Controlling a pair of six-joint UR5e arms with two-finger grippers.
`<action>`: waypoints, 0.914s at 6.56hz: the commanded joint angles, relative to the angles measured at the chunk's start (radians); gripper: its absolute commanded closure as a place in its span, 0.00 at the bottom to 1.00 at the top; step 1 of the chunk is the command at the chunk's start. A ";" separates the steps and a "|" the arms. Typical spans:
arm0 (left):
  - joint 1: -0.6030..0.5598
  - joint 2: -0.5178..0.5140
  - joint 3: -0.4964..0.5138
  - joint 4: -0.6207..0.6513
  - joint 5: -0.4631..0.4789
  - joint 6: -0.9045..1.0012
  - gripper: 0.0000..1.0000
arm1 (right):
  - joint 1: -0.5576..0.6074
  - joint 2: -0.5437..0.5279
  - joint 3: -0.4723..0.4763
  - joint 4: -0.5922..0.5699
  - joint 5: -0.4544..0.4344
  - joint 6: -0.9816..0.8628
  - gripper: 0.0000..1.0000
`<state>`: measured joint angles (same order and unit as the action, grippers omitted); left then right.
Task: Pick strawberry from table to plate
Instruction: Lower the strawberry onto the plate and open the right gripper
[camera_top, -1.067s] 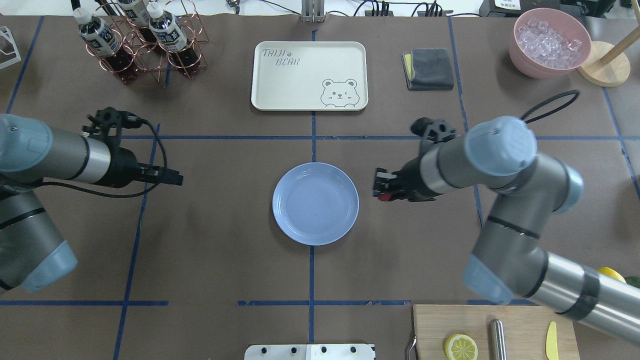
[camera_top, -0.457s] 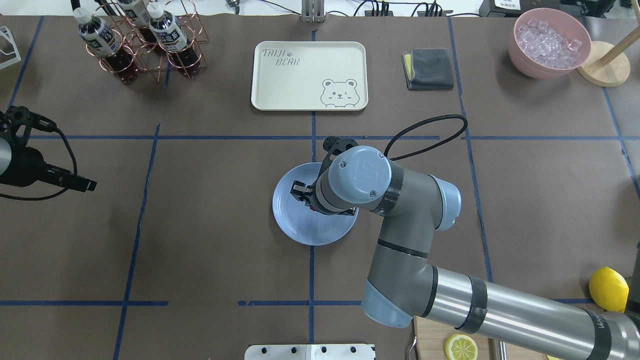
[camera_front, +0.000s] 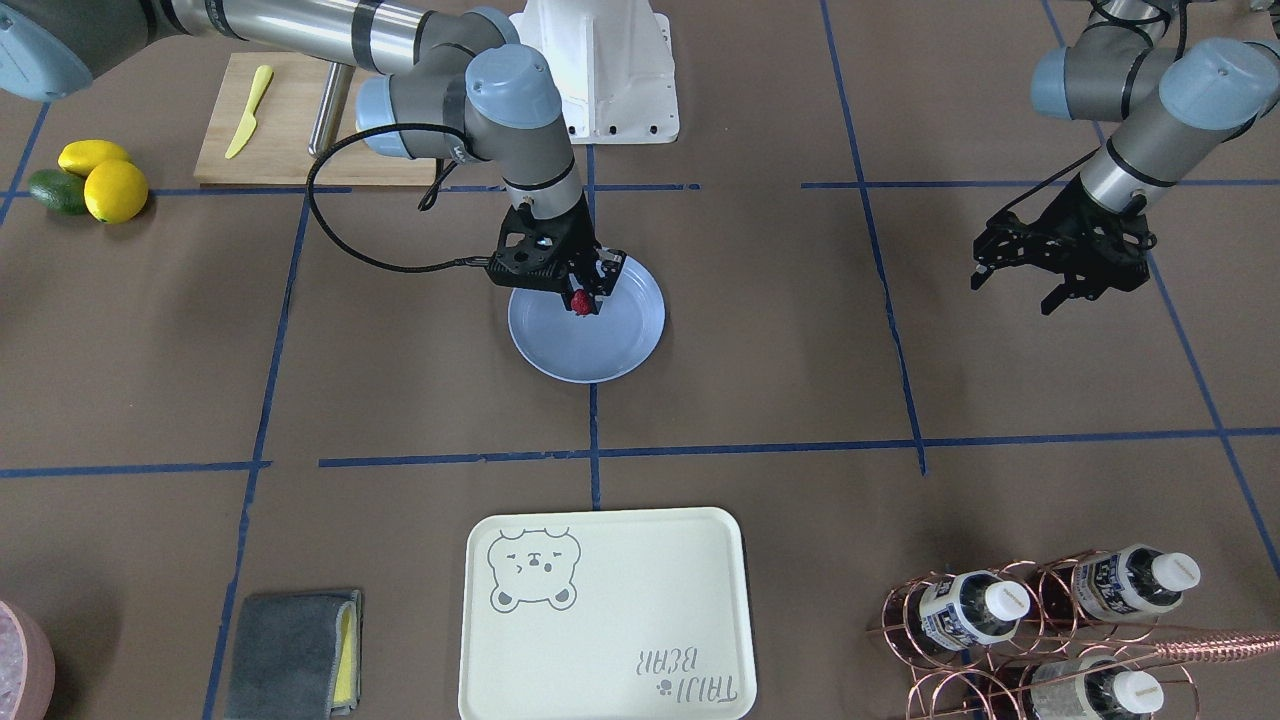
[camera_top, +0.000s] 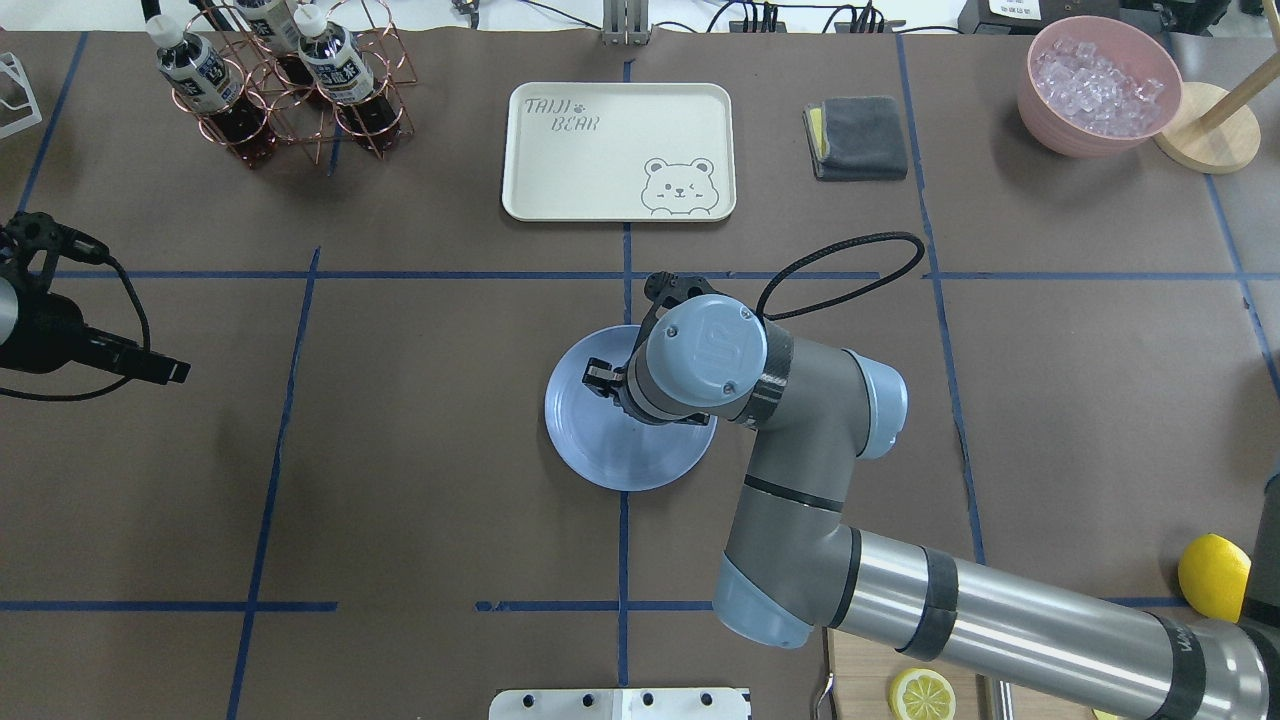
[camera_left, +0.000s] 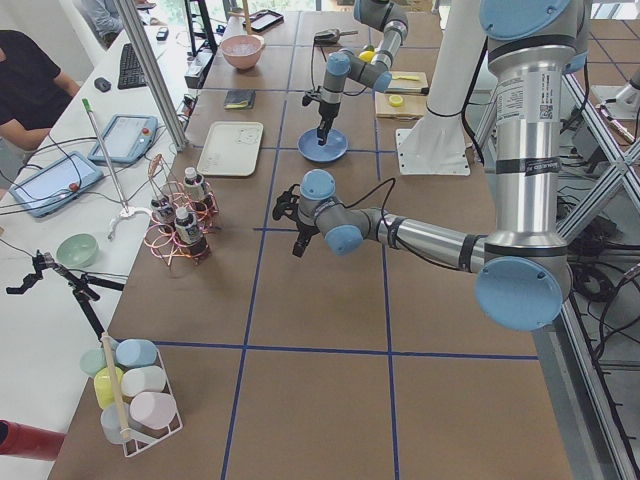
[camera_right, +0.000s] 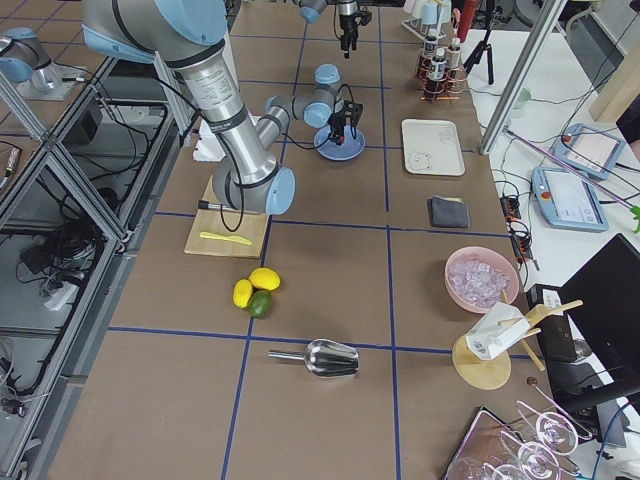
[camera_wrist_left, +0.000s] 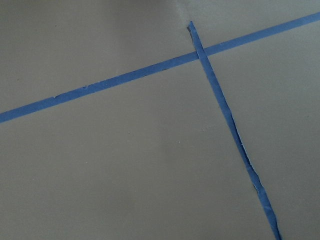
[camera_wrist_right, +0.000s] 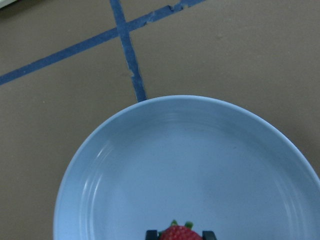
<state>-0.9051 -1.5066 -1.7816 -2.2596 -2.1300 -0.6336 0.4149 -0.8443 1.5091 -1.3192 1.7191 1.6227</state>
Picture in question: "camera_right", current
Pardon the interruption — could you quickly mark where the wooden cutting board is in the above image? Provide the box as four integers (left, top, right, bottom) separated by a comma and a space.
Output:
184, 181, 269, 258

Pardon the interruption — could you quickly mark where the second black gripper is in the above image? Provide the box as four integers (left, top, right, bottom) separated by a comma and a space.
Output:
338, 12, 359, 58

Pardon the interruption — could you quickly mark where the white box on stand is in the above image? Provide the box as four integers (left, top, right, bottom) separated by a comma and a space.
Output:
465, 302, 530, 361

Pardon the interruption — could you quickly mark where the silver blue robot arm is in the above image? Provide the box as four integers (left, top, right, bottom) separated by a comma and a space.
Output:
82, 1, 363, 215

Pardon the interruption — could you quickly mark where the black monitor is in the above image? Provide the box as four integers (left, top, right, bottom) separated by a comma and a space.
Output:
539, 234, 639, 413

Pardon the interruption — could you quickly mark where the blue teach pendant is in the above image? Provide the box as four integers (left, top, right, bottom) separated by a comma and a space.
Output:
531, 167, 609, 232
552, 123, 626, 180

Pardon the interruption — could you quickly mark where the pink bowl of ice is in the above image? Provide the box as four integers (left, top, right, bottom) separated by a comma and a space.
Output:
444, 246, 520, 313

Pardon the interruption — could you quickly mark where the aluminium frame post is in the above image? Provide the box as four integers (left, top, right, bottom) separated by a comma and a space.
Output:
479, 0, 567, 155

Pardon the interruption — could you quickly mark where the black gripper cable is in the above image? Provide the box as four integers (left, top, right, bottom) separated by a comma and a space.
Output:
284, 83, 365, 150

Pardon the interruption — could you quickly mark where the yellow lemon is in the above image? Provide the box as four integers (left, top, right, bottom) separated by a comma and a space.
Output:
232, 278, 254, 309
249, 267, 281, 291

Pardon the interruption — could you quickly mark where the green lime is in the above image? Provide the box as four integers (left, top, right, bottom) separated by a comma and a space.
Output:
247, 290, 273, 318

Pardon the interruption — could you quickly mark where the steel ice scoop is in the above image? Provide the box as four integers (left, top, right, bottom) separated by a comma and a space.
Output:
268, 339, 360, 378

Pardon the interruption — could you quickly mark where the copper wire bottle rack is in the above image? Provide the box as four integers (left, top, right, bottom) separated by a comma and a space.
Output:
416, 54, 466, 102

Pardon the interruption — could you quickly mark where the cream bear tray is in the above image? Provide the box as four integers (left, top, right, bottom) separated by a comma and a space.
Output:
401, 119, 465, 177

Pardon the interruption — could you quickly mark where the dark bottle white cap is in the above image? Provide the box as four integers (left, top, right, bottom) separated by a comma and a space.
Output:
422, 28, 438, 73

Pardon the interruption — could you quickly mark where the grey folded cloth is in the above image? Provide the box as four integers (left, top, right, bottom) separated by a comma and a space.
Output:
427, 196, 470, 228

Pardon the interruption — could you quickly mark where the yellow plastic knife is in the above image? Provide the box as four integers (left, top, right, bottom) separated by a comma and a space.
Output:
199, 231, 253, 246

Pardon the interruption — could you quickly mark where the clear wine glass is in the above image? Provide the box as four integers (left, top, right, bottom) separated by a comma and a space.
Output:
499, 430, 560, 480
515, 400, 578, 456

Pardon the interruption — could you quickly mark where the blue plate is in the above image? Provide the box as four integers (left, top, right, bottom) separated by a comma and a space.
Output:
314, 125, 366, 161

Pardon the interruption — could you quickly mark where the black tripod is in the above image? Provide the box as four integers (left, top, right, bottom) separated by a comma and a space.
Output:
463, 0, 496, 85

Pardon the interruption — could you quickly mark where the blue cup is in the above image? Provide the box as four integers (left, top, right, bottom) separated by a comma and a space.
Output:
420, 0, 442, 26

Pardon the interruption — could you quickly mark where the red thermos bottle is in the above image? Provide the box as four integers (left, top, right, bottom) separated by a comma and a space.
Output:
457, 0, 480, 43

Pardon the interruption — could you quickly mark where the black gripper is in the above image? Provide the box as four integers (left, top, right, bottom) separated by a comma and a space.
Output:
329, 111, 350, 145

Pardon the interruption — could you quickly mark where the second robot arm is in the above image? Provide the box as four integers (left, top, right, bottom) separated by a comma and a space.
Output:
295, 0, 359, 38

